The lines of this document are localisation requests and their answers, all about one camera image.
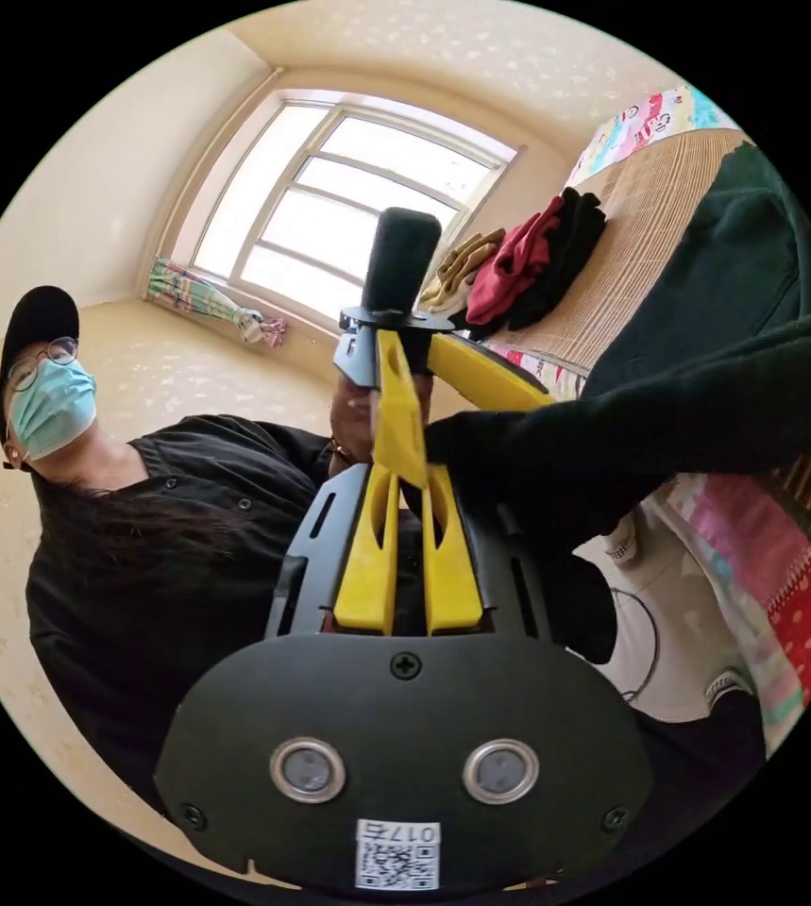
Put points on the window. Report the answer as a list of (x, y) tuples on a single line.
[(348, 198)]

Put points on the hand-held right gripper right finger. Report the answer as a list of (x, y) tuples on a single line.
[(452, 566)]

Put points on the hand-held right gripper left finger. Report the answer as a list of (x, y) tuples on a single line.
[(370, 566)]

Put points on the pile of clothes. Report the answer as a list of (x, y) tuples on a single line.
[(518, 276)]

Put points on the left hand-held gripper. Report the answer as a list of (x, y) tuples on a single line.
[(355, 350)]

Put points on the person's left hand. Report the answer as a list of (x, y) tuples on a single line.
[(352, 425)]

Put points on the person's body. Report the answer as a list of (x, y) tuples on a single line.
[(164, 566)]

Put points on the tied plaid curtain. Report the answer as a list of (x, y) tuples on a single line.
[(200, 294)]

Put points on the person's left forearm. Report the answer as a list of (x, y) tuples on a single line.
[(302, 456)]

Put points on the black pants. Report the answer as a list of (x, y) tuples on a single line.
[(695, 396)]

